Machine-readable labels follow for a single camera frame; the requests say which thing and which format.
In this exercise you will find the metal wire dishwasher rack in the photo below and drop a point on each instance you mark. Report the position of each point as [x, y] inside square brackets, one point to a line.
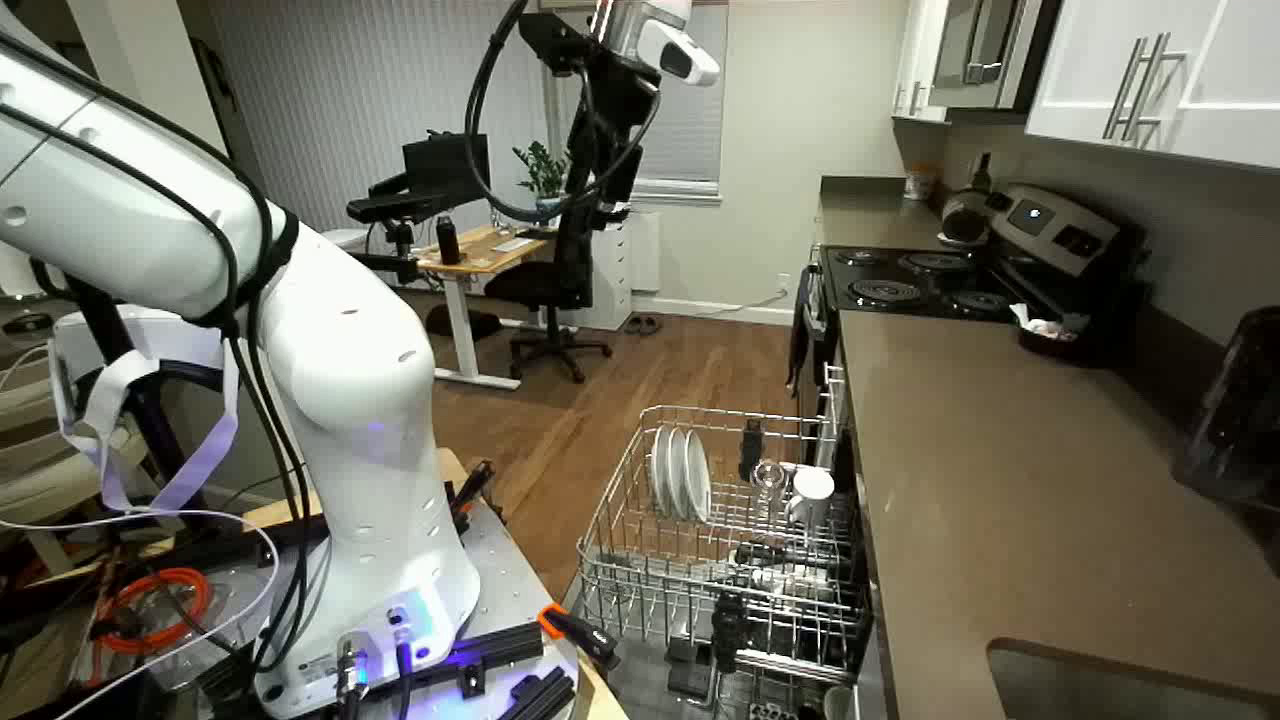
[752, 612]

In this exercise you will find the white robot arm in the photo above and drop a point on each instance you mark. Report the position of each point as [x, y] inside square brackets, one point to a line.
[203, 273]

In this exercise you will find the black office chair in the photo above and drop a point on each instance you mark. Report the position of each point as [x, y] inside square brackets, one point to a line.
[554, 284]

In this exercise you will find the white plate front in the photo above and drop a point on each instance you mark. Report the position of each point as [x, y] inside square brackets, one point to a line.
[699, 476]

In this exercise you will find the stainless kitchen sink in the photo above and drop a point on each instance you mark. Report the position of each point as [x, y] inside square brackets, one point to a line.
[1066, 685]

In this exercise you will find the black electric stove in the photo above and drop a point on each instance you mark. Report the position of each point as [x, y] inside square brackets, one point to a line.
[976, 256]

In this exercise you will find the white cup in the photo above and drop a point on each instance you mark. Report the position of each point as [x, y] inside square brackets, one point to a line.
[813, 481]

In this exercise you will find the black coffee maker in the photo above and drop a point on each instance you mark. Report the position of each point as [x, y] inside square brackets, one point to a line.
[1233, 444]

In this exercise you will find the green potted plant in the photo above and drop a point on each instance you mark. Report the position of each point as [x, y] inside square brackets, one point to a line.
[544, 172]

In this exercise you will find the wooden standing desk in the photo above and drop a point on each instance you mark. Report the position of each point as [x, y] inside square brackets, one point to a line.
[483, 253]

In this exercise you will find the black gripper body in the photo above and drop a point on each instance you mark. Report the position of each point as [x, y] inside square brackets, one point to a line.
[617, 101]

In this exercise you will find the white plate rear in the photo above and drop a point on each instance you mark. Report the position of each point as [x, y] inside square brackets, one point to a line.
[658, 473]

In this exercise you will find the orange handled black tool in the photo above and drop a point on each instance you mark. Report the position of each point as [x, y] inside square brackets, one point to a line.
[595, 640]

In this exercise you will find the white upper cabinet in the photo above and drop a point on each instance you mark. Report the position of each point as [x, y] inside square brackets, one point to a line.
[1179, 76]

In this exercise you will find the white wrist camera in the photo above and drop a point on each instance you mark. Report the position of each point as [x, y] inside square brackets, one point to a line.
[674, 54]

